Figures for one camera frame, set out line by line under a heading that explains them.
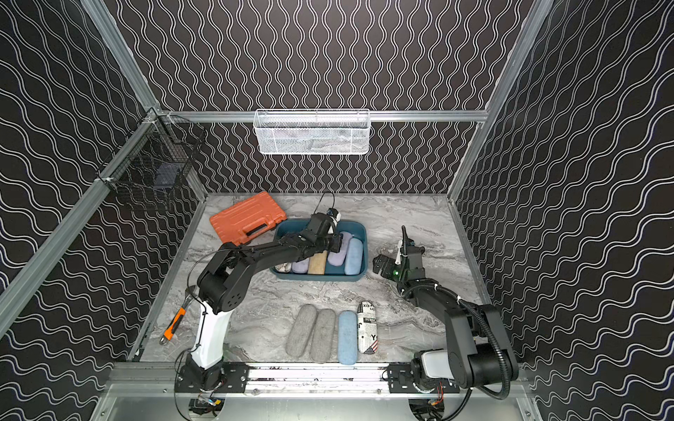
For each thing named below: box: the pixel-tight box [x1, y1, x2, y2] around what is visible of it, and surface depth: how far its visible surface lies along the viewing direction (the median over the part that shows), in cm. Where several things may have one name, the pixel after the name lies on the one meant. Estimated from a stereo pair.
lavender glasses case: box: [291, 257, 310, 275], surface depth 97 cm
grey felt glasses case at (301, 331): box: [285, 303, 318, 358], surface depth 83 cm
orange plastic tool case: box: [209, 191, 287, 247], surface depth 108 cm
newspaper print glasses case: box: [357, 300, 379, 356], surface depth 83 cm
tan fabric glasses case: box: [307, 249, 328, 276], surface depth 97 cm
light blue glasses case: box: [344, 236, 364, 276], surface depth 97 cm
